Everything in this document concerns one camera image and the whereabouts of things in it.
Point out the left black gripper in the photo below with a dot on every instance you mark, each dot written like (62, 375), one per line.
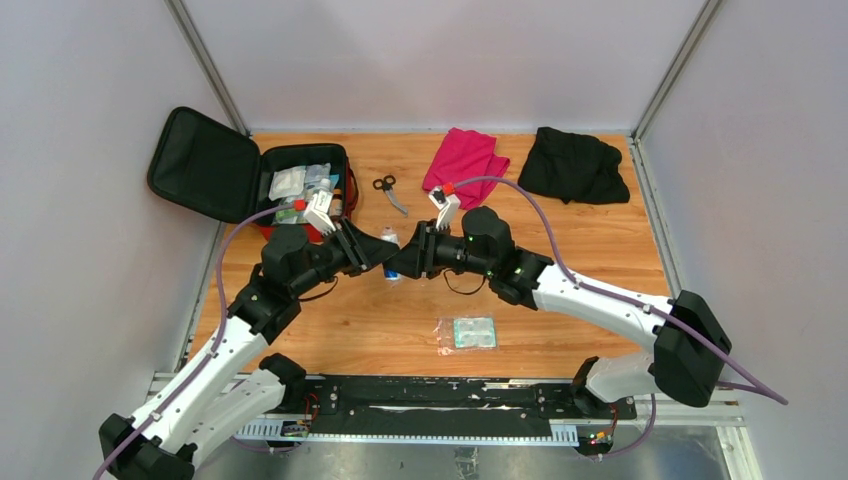
(362, 251)

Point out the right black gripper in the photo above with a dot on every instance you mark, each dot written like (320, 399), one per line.
(419, 256)

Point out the blue labelled bandage roll bag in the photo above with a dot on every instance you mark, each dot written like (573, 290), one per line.
(390, 235)

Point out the black handled scissors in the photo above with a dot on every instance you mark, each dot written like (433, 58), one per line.
(386, 185)

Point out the clear bag of swabs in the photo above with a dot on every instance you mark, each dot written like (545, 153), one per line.
(314, 173)

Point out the white gauze packet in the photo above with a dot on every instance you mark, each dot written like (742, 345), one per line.
(287, 182)

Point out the small green medicine box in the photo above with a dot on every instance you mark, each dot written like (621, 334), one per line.
(286, 216)

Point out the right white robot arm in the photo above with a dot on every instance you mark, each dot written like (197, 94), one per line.
(683, 343)

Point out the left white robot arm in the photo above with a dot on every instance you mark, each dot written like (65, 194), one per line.
(176, 431)

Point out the brown medicine bottle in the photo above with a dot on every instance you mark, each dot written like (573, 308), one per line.
(337, 203)

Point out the red black medicine kit case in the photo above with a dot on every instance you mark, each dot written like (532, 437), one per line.
(205, 166)

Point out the white lotion bottle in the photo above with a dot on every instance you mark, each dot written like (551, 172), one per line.
(322, 189)

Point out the teal blister pack in bag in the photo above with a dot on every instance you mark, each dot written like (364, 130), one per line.
(457, 335)

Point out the pink folded cloth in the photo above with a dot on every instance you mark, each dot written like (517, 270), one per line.
(465, 154)

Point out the black folded cloth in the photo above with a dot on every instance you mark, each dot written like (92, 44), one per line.
(574, 167)

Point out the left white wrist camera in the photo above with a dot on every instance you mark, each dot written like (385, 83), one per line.
(315, 211)

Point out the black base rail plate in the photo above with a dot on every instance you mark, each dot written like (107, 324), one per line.
(443, 408)

